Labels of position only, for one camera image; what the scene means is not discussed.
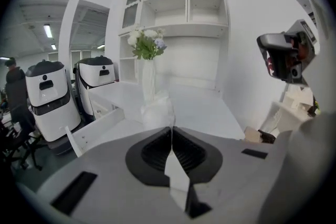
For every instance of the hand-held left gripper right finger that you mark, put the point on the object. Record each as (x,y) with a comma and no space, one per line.
(231,165)

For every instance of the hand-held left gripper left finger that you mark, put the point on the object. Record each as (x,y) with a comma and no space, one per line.
(110,165)

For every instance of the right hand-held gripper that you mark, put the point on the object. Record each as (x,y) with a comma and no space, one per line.
(286,65)

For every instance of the white drawer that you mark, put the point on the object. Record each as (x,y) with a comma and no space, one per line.
(105,131)

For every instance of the yellowish box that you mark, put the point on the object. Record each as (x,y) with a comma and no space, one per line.
(253,133)

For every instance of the small black object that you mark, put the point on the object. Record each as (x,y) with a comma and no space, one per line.
(268,137)

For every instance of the white side cabinet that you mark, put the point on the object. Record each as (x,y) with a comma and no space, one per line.
(288,105)

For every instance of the white shelf desk unit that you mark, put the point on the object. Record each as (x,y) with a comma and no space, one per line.
(199,60)

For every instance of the white and black robot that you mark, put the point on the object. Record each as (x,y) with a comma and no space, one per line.
(50,102)
(97,73)

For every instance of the black office chair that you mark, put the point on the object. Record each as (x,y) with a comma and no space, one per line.
(21,144)

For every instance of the tall white vase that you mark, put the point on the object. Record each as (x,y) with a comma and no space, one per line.
(149,78)

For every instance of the long ceiling light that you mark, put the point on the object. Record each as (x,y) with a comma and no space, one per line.
(101,46)
(46,30)
(53,46)

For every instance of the white and lilac flower bouquet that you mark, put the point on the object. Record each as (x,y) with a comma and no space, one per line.
(147,44)

